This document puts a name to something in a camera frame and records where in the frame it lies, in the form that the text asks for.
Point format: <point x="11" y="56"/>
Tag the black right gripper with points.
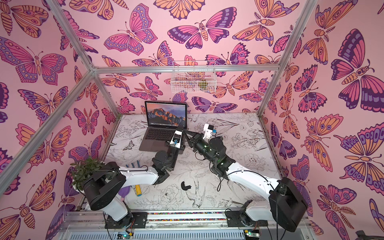
<point x="195" y="140"/>

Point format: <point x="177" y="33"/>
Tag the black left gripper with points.
<point x="181" y="149"/>

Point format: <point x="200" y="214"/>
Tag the grey laptop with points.
<point x="163" y="119"/>

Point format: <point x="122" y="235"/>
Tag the black mouse battery cover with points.
<point x="185" y="187"/>

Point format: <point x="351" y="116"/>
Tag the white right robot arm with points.
<point x="287" y="204"/>

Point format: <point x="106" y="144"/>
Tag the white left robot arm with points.
<point x="102" y="188"/>

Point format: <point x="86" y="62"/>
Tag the blue garden hand rake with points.
<point x="136" y="187"/>

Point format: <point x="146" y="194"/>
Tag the purple garden trowel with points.
<point x="123" y="192"/>

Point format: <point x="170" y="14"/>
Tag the green potted plant white pot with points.
<point x="83" y="169"/>

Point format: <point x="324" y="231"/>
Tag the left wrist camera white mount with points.
<point x="176" y="141"/>

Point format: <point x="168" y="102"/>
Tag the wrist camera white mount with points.
<point x="209" y="132"/>
<point x="176" y="141"/>

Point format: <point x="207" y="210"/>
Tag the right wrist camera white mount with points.
<point x="209" y="132"/>

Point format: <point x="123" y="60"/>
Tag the white wire basket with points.
<point x="193" y="82"/>

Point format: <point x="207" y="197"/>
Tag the aluminium frame top rear bar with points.
<point x="202" y="68"/>

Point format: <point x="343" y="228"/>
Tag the aluminium frame left diagonal bar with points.
<point x="26" y="152"/>

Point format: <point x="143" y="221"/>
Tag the aluminium frame post right rear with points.
<point x="301" y="23"/>

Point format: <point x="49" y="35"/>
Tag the aluminium frame post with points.
<point x="67" y="28"/>
<point x="301" y="23"/>

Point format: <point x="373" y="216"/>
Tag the aluminium frame post left rear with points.
<point x="67" y="28"/>

